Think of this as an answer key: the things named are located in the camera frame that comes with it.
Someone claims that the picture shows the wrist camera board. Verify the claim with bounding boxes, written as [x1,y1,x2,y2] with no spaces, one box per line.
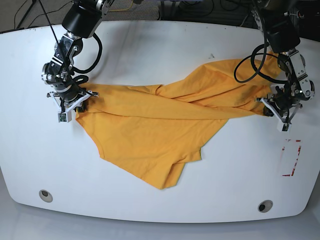
[281,122,292,132]
[58,111,72,123]

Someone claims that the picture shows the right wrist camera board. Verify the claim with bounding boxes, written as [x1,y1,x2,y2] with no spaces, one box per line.
[58,111,72,123]

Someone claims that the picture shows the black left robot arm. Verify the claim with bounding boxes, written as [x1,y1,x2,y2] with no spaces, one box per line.
[253,0,315,132]

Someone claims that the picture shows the yellow cable on floor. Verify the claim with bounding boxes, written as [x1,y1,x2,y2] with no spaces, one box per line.
[109,0,134,13]

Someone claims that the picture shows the yellow t-shirt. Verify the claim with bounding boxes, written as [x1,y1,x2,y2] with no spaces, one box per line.
[75,59,271,190]

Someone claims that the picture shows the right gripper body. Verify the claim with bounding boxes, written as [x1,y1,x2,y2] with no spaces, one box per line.
[47,85,99,115]

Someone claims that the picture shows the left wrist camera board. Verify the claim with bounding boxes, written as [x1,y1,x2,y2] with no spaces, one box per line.
[281,122,292,132]

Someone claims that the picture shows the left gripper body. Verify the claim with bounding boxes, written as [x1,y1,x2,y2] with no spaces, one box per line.
[255,86,303,125]

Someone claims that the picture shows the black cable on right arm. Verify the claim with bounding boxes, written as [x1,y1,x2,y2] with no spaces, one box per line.
[34,0,104,87]

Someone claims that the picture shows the red tape rectangle marking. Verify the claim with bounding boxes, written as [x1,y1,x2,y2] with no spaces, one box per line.
[278,139,302,177]

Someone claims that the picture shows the right table grommet hole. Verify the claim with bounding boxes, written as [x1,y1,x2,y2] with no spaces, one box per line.
[258,200,273,213]

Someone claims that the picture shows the left table grommet hole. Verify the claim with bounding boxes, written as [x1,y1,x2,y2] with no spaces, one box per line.
[39,189,53,203]

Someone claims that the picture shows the table grommet hole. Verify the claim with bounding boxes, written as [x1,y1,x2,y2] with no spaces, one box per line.
[258,200,273,213]
[39,189,53,203]

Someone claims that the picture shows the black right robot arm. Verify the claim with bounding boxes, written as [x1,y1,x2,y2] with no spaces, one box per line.
[41,0,114,123]

